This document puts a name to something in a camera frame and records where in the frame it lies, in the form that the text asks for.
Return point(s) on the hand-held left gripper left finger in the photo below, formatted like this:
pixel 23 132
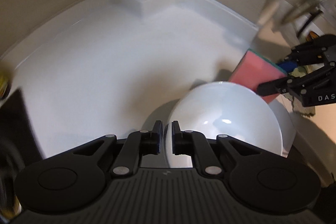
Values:
pixel 157 140

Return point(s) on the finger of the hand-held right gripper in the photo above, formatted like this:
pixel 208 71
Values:
pixel 302 83
pixel 315 52

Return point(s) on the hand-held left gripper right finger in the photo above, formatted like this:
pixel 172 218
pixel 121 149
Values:
pixel 175 140

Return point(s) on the pink sponge with green scourer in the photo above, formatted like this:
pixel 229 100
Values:
pixel 252 69

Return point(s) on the white bowl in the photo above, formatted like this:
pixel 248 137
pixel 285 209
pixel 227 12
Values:
pixel 225 108

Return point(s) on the orange object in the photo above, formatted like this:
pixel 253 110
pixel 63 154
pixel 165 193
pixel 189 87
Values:
pixel 313 35

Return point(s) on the green cloth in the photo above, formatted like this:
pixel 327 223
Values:
pixel 302 109

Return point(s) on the metal faucet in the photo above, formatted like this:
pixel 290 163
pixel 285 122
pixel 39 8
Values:
pixel 307 5

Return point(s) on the black glass gas stove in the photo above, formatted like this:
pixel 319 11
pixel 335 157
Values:
pixel 15 121

